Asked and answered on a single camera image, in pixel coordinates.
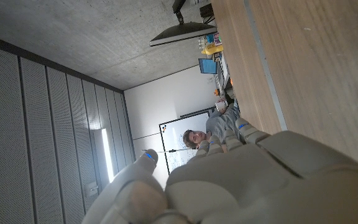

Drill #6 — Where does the yellow plastic bottle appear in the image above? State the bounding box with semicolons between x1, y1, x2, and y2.
201;43;224;55

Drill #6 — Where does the black framed whiteboard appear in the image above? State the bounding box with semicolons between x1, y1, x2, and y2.
158;107;216;175

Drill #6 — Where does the seated person grey t-shirt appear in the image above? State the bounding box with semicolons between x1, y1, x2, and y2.
182;98;242;150

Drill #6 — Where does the black computer monitor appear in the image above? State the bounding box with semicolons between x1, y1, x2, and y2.
149;0;218;47

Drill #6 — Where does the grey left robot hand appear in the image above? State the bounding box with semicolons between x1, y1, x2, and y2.
81;118;358;224

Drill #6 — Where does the thin black rod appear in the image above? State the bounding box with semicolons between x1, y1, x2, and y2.
140;147;198;154

